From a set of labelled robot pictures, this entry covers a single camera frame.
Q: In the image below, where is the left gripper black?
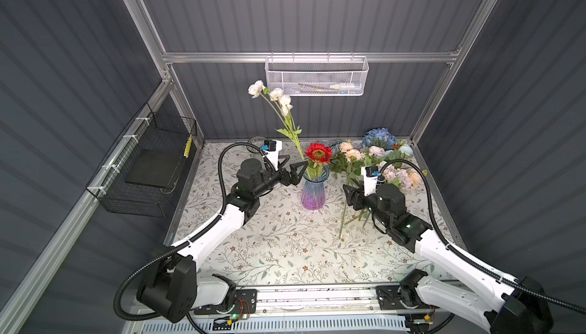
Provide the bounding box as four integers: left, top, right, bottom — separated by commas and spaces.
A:
252, 153, 306, 201

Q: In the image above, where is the red gerbera flower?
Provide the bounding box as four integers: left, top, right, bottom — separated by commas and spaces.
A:
305, 143, 333, 181

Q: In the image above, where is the blue purple glass vase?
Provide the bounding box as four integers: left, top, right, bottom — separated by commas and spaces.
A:
301, 167, 330, 210

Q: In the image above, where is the white poppy flower stem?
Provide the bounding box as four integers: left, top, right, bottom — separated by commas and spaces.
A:
247, 80, 305, 161

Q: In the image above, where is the pale blue peony stem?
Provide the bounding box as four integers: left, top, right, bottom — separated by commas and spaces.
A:
385, 142, 414, 161

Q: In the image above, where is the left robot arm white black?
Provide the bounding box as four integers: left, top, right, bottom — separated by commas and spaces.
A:
137, 158, 308, 323

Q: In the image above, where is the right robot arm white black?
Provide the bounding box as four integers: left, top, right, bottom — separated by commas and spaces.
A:
343, 184, 553, 333

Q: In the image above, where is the clear ribbed glass vase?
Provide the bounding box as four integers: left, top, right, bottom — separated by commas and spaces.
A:
246, 136, 268, 161

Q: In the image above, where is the pink peach flower bunch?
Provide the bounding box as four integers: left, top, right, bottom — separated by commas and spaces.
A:
329, 140, 429, 239

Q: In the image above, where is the blue hydrangea flower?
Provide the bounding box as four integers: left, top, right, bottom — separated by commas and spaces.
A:
362, 128, 398, 150

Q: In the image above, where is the floral patterned table mat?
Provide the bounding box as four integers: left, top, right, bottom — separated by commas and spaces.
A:
175, 143, 454, 286

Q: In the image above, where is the marker pen in basket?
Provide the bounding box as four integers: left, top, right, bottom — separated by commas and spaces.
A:
298, 82, 363, 94

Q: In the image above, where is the yellow tag on basket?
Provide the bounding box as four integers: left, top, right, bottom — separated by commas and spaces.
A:
183, 135, 193, 158

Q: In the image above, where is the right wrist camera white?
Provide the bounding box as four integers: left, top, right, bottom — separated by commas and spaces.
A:
361, 165, 379, 197

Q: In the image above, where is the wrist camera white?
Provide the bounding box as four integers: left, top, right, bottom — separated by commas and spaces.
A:
361, 165, 379, 197
262, 139, 282, 171

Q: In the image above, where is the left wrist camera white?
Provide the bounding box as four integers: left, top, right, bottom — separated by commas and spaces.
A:
262, 139, 282, 171

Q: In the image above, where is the white wire mesh basket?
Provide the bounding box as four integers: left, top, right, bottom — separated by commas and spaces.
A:
265, 54, 369, 97

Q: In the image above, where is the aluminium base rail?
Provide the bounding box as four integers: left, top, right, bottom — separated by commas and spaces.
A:
123, 281, 518, 334

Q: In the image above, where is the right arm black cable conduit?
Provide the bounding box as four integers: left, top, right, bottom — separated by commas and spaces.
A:
378, 158, 586, 315

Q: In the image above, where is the black wire wall basket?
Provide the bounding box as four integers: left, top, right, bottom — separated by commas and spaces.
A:
86, 107, 198, 218

